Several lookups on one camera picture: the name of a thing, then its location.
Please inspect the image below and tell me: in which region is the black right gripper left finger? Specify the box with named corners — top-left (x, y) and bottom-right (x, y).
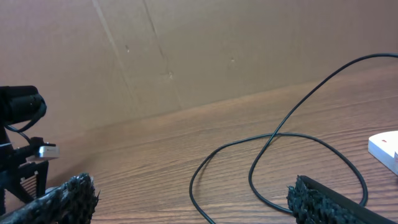
top-left (1, 173), bottom-right (99, 224)

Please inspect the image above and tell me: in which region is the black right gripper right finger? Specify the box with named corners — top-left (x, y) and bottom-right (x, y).
top-left (287, 175), bottom-right (395, 224)

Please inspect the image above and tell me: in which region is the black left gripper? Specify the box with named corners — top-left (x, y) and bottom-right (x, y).
top-left (1, 137), bottom-right (56, 215)

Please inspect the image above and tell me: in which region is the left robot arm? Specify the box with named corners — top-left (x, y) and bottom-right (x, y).
top-left (1, 86), bottom-right (53, 215)

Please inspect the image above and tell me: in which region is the white power strip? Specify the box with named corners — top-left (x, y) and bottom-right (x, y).
top-left (368, 131), bottom-right (397, 175)

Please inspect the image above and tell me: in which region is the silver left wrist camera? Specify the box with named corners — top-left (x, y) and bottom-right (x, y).
top-left (35, 146), bottom-right (60, 160)

